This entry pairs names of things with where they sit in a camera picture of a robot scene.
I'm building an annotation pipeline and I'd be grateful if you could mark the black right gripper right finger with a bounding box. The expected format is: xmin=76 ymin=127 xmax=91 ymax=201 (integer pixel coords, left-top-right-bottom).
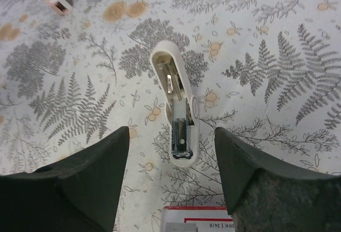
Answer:
xmin=214 ymin=127 xmax=340 ymax=231

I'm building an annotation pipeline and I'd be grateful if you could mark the red white staples box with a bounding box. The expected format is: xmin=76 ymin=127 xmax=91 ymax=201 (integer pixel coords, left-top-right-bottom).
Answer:
xmin=160 ymin=206 xmax=235 ymax=231

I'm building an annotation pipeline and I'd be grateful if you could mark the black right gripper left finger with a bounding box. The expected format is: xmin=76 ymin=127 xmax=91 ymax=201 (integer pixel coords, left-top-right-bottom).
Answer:
xmin=1 ymin=127 xmax=129 ymax=231

